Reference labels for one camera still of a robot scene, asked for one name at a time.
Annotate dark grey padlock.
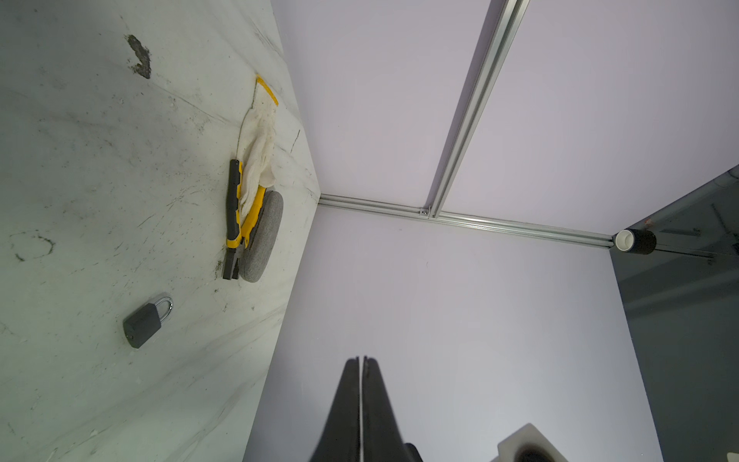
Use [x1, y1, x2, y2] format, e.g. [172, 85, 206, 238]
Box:
[122, 295, 174, 350]

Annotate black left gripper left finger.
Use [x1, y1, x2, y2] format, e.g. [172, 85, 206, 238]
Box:
[310, 357, 361, 462]

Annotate grey fabric oval case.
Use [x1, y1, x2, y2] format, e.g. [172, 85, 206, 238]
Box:
[239, 190, 284, 283]

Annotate white knit work glove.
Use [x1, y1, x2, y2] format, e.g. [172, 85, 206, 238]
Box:
[237, 75, 279, 217]

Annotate dark putty stain lump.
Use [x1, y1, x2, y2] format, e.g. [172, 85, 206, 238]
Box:
[126, 35, 152, 80]

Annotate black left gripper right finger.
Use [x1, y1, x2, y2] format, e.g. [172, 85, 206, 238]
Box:
[361, 357, 416, 461]

